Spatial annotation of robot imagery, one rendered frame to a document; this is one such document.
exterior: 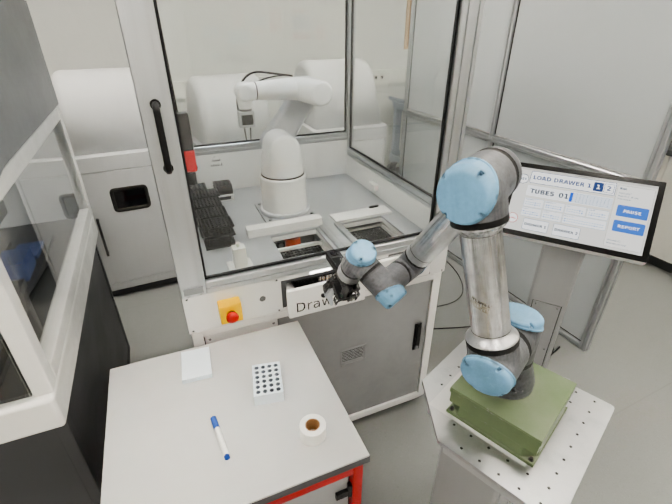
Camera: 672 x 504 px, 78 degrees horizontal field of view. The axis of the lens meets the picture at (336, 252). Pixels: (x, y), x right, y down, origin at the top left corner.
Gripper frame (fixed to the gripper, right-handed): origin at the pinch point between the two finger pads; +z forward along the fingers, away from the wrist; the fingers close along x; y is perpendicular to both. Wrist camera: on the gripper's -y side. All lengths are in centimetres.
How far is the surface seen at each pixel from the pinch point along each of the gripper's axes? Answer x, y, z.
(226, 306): -34.2, -5.3, 4.3
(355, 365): 16, 19, 49
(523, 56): 160, -113, 5
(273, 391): -27.7, 25.5, -3.5
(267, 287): -19.5, -9.3, 6.3
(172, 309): -58, -66, 157
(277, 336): -19.3, 6.0, 14.7
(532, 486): 22, 67, -28
